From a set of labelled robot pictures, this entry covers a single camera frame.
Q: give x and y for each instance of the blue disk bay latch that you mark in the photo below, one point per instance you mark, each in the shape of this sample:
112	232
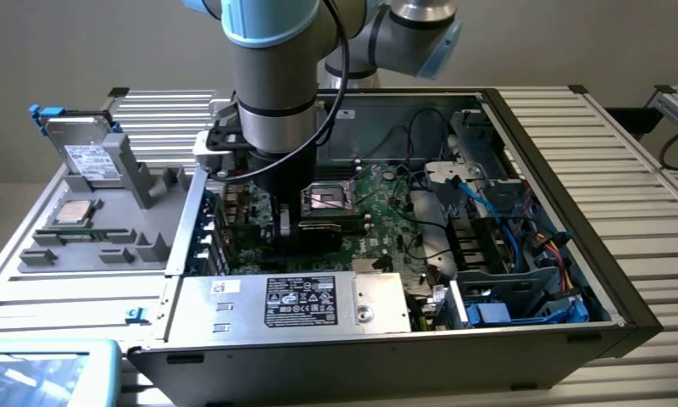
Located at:
489	314

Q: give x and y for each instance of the grey parts rack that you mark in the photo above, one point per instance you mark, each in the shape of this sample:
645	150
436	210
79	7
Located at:
109	250

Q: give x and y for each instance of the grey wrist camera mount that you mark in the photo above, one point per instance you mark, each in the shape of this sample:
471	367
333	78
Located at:
221	142

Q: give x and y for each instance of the CPU chip silver lid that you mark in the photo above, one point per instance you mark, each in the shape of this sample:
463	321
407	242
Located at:
76	212

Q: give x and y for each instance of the green motherboard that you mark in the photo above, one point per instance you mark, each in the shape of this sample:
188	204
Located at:
381	212

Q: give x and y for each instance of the silver power supply unit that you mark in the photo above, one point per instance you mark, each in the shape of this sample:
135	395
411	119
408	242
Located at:
293	303

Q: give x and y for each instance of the teal framed tablet screen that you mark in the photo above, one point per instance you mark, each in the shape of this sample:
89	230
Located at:
39	375

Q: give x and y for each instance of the grey metal disk bay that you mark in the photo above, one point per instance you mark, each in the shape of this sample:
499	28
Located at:
497	284

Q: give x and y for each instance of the small silver heat sink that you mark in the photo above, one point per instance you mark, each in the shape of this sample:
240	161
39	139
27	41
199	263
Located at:
371	266

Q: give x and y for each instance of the green RAM stick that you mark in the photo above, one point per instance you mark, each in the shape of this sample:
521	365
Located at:
91	235

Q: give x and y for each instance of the CPU socket metal frame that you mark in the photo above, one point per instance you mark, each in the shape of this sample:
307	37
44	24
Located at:
329	196

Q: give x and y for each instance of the small blue clip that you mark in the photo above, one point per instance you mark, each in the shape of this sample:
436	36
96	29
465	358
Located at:
136	316

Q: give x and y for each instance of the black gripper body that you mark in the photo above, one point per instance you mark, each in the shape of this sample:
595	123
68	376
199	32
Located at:
283	174

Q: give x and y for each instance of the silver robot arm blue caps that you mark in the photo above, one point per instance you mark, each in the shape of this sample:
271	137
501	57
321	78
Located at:
273	72

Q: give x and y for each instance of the black open PC case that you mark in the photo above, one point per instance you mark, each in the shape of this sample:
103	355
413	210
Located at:
373	364

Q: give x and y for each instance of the silver hard disk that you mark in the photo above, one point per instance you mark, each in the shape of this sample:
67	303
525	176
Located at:
87	157

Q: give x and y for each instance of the blue disk carrier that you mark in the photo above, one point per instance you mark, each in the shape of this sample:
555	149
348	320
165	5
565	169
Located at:
47	114

